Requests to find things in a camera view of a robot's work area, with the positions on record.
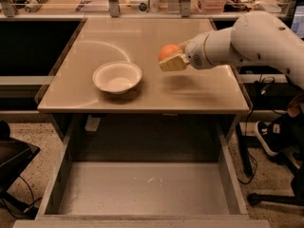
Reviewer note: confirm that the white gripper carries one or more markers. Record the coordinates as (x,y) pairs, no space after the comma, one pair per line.
(196,52)

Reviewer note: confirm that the orange fruit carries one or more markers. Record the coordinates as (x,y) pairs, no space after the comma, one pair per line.
(167,51)

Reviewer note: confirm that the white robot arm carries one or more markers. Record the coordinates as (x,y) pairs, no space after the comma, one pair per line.
(256,38)

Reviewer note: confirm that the beige counter cabinet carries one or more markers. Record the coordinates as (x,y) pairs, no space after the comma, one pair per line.
(161,100)

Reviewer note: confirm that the open grey top drawer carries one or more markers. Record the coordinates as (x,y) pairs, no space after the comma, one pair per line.
(144,171)

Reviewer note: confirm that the white paper bowl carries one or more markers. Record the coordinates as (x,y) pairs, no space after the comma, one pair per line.
(117,77)

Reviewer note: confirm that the open laptop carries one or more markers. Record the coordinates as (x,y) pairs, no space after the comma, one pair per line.
(297,26)

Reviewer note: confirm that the black and white sneaker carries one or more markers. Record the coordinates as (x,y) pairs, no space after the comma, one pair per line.
(267,137)

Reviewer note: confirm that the black coiled spring tool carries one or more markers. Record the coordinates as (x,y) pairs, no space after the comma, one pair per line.
(34,5)

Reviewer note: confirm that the black office chair base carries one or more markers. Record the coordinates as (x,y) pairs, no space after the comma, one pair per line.
(277,179)

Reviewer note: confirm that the black bin at left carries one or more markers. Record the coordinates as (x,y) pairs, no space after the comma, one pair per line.
(15,156)

